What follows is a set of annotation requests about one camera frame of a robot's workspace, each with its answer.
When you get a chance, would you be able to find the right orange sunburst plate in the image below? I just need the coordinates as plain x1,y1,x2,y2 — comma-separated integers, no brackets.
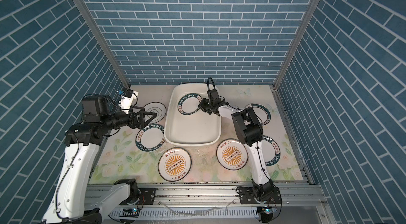
216,139,248,171

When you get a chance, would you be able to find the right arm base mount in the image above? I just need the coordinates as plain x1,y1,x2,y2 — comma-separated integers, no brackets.
235,186,283,205

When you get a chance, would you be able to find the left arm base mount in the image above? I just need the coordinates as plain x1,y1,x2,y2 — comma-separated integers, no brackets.
119,188,156,207

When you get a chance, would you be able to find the green red ring plate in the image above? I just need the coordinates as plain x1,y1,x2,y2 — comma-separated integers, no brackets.
246,103,271,126

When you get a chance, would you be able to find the orange sunburst plate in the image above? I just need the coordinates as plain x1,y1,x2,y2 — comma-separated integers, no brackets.
158,147,192,182
216,139,248,171

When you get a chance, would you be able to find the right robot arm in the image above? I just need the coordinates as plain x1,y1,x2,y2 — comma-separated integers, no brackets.
198,88,282,205

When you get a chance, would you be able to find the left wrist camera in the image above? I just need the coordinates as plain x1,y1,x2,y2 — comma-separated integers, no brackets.
118,88,138,114

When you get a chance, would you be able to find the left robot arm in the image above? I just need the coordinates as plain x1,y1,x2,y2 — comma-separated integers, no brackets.
41,89,157,224

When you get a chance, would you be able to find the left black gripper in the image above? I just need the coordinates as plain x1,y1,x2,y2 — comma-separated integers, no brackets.
100,104,156,132

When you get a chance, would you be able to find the white plastic bin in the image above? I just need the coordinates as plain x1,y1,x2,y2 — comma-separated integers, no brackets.
164,83,221,146

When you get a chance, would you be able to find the green lettered rim plate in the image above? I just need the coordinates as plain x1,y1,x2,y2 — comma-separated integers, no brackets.
262,135,281,166
177,93,202,115
135,124,166,152

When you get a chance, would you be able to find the white plate thin dark rim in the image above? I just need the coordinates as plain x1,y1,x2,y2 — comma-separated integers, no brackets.
144,102,167,124

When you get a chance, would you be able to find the left orange sunburst plate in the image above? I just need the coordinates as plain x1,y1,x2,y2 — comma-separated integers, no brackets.
158,147,192,182

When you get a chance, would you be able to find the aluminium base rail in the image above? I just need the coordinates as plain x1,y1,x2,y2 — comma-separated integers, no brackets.
106,182,335,224

